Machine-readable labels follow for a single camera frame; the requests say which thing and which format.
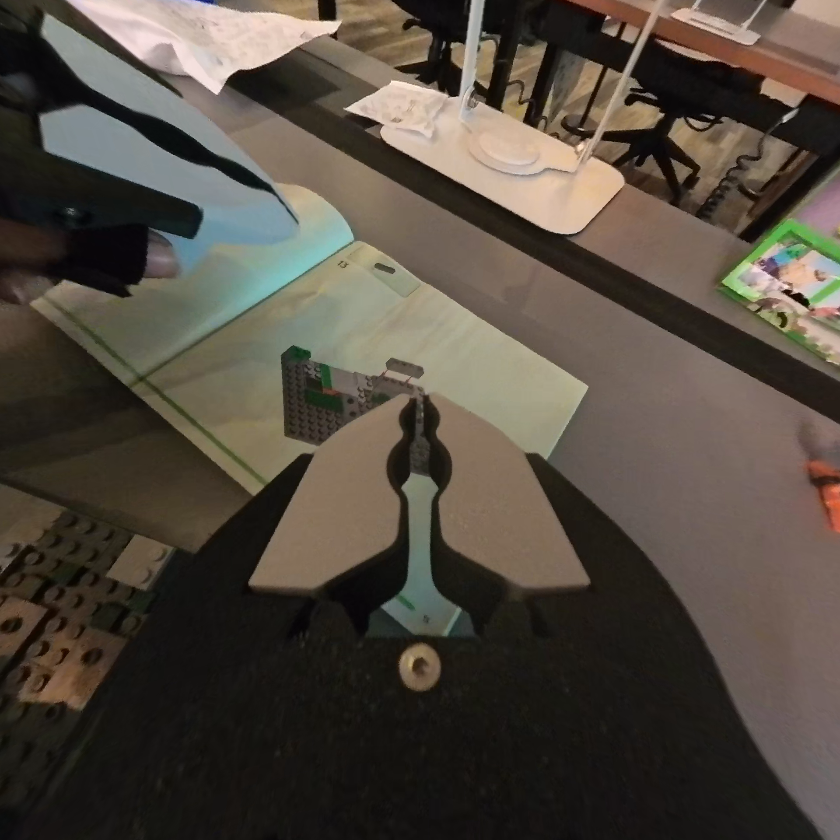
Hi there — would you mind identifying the black coiled cable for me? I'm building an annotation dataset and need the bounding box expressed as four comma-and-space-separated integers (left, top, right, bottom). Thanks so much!
696, 108, 802, 224

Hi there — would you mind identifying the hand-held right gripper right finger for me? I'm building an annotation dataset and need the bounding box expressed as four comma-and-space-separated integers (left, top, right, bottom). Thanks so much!
425, 392, 592, 596

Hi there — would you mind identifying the grey desk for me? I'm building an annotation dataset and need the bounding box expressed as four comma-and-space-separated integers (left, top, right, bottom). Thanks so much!
226, 33, 840, 368
0, 66, 840, 815

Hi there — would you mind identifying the small dark grey brick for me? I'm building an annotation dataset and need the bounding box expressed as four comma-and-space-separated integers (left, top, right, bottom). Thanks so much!
406, 394, 435, 476

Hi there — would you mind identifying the small white stand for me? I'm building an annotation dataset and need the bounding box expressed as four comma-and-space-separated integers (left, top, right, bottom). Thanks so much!
669, 0, 765, 47

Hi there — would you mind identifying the green toy brick box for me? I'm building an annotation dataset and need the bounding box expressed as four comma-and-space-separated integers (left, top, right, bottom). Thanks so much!
718, 184, 840, 365

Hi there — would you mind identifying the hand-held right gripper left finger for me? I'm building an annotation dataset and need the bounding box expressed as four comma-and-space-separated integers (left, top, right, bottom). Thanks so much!
248, 394, 421, 599

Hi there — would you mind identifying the open instruction booklet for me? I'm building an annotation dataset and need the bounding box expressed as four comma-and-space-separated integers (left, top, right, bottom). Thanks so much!
29, 184, 588, 637

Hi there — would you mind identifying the black office chair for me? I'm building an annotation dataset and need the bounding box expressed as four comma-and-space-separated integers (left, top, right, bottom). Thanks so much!
561, 36, 765, 191
394, 0, 500, 93

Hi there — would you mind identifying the person's left hand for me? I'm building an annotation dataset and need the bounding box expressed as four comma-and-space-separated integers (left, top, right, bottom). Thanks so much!
0, 218, 180, 304

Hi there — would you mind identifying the grey toy brick build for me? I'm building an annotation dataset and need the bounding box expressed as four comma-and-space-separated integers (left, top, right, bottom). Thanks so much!
0, 512, 178, 788

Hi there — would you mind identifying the brown wooden table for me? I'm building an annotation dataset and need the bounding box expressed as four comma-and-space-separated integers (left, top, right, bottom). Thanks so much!
545, 0, 840, 106

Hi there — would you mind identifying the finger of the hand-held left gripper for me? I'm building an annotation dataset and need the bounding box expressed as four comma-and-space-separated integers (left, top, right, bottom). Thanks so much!
38, 97, 301, 278
41, 14, 278, 190

